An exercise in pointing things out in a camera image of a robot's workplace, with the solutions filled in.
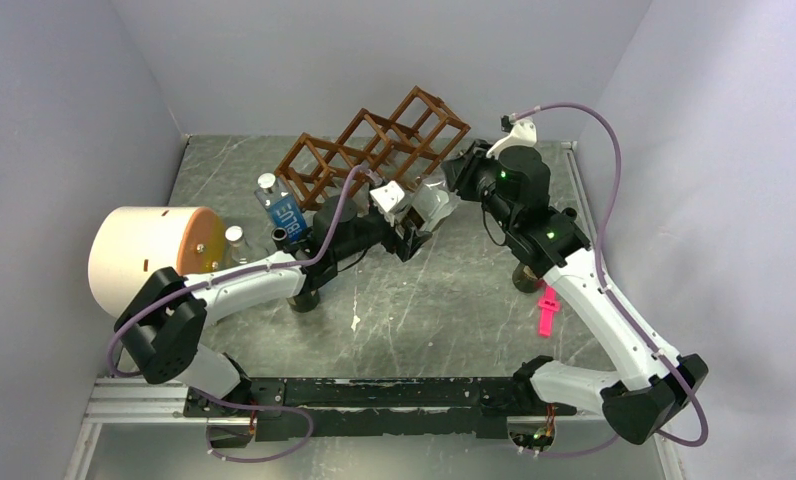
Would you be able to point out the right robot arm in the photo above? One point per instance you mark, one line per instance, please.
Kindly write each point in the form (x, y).
(651, 382)

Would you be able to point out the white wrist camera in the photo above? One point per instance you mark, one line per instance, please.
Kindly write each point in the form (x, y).
(519, 132)
(392, 201)

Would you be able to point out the olive green wine bottle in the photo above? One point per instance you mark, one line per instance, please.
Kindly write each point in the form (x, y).
(525, 280)

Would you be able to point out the small clear capped bottle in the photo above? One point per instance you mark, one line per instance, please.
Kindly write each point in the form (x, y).
(238, 251)

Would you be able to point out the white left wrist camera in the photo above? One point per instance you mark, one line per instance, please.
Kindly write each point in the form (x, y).
(392, 201)

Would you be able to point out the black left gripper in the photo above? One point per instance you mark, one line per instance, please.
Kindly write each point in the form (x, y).
(404, 247)

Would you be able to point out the clear square liquor bottle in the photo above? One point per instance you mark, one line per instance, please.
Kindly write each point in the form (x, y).
(432, 203)

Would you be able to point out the cream and orange cylinder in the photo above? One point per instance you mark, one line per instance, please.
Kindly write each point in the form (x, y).
(133, 242)

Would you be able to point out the pink plastic clip tool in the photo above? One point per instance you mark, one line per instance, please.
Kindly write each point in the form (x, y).
(548, 306)

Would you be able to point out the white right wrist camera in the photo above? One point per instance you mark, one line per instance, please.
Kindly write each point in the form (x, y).
(519, 132)

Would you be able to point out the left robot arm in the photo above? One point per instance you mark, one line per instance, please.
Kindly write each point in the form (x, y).
(162, 327)

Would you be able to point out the brown wooden wine rack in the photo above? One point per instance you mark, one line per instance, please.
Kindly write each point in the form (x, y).
(405, 146)

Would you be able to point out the blue square glass bottle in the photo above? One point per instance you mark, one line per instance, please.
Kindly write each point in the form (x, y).
(280, 204)

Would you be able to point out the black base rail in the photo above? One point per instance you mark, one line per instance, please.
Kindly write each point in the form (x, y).
(278, 409)

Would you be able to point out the dark green wine bottle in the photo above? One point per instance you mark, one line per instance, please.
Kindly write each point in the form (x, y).
(307, 299)

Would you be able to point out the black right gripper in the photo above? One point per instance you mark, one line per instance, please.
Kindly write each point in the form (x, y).
(462, 170)

